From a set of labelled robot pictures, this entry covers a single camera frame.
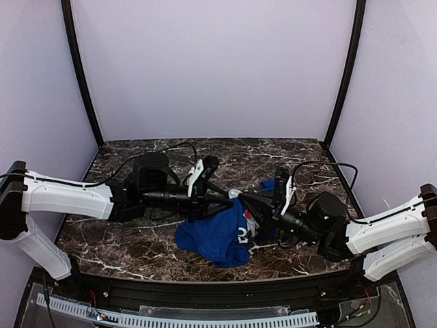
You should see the right black frame post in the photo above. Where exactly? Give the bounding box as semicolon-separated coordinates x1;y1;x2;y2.
323;0;367;149

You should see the left black frame post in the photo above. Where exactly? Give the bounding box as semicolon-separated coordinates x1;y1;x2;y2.
60;0;104;148

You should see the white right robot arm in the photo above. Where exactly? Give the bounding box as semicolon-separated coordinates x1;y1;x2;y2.
238;182;436;282

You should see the white slotted cable duct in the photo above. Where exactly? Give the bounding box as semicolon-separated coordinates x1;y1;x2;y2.
50;297;320;328

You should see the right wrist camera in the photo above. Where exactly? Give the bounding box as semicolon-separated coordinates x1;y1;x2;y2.
272;167;346;230

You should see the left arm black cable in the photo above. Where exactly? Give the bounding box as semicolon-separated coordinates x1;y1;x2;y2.
0;141;199;187

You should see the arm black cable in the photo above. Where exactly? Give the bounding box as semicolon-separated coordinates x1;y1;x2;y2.
293;161;424;225
0;141;199;187

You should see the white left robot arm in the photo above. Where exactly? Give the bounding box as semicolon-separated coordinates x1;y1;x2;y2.
1;159;232;282

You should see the black frame post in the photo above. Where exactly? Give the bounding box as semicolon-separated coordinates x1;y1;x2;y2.
323;0;367;149
60;0;104;148

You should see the black front aluminium rail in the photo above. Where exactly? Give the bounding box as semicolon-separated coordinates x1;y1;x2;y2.
82;271;352;309

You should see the blue printed t-shirt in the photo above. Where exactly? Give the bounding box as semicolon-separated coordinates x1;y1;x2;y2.
174;198;279;269

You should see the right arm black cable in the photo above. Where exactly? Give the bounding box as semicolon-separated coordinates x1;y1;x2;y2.
293;161;424;225

